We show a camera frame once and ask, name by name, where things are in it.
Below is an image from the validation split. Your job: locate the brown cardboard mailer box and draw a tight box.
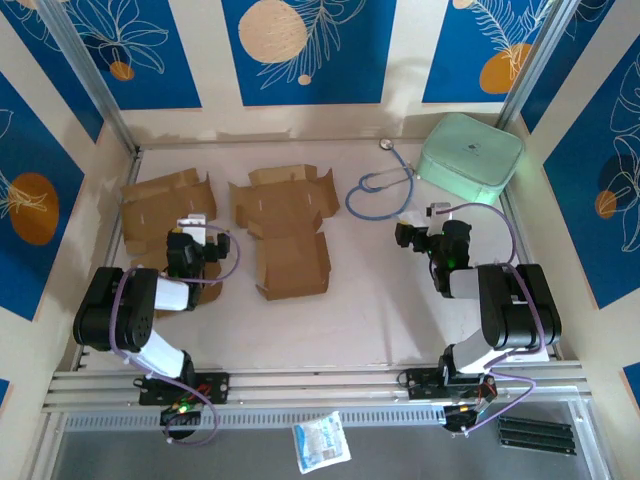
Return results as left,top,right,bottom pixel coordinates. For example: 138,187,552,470
228,164,341,302
119,168,224,319

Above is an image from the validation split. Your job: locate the small clear plastic packet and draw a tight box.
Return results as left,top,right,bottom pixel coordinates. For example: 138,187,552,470
397,198,427,232

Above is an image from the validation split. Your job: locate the mint green zip case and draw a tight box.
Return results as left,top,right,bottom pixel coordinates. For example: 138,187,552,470
415,112,526,207

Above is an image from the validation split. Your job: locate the blue stethoscope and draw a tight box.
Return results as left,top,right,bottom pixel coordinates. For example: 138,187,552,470
346,138,419,220

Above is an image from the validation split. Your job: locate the small black electronics board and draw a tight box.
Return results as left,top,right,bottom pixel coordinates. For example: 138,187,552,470
442,402,496,436
159,403,204,427

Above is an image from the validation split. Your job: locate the black ridged block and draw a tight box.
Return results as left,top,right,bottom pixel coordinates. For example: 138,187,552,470
497,415,576,457

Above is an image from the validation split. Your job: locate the blue white plastic packet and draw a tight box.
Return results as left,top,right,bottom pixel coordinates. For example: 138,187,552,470
292,410,353,475

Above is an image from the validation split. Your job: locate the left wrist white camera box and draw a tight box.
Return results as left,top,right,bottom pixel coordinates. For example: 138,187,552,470
175,214,207,242

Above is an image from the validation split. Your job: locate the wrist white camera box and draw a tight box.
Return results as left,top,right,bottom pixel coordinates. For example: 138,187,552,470
424,202,452,231
175,214,207,242

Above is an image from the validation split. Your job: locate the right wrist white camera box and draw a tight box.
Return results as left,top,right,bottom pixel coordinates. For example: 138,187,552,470
424,202,452,231

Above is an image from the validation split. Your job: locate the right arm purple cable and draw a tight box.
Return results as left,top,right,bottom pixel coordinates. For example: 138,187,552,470
434,202,549,436

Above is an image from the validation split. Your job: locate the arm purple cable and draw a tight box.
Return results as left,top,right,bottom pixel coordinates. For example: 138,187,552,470
110,224,241,446
434,202,549,436

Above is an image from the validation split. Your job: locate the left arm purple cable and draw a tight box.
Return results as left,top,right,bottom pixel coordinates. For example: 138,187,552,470
110,224,241,446

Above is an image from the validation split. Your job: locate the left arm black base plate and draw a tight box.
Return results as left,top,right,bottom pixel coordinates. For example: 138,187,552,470
138,372,230,406

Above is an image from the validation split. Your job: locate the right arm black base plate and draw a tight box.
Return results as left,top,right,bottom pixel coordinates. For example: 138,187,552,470
402,367,497,402

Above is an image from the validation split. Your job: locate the grey slotted cable duct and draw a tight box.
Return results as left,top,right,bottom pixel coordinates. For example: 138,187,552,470
63,404,447,433

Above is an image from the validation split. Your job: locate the aluminium rail frame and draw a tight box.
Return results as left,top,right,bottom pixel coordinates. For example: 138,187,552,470
42,360,596,414

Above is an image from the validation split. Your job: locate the aluminium corner post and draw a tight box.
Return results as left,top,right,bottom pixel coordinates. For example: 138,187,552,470
496,0,586,131
37,0,142,154

